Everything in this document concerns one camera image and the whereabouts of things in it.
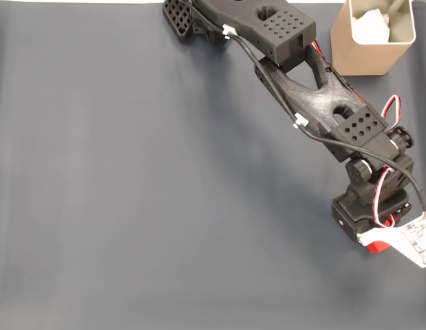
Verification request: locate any red cube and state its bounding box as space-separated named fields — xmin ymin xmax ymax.
xmin=366 ymin=239 xmax=396 ymax=254

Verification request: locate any beige box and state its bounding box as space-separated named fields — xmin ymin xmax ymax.
xmin=330 ymin=0 xmax=416 ymax=76

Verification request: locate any white crumpled tissue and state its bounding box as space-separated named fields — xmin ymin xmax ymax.
xmin=352 ymin=9 xmax=392 ymax=44

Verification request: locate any dark grey mat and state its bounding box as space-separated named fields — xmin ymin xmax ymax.
xmin=0 ymin=2 xmax=426 ymax=330

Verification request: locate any red and white servo wire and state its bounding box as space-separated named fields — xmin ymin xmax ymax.
xmin=372 ymin=95 xmax=403 ymax=228

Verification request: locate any white camera circuit board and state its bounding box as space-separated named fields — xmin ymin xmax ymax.
xmin=356 ymin=210 xmax=426 ymax=270

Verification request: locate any black camera cable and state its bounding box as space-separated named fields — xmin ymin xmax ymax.
xmin=221 ymin=29 xmax=426 ymax=218

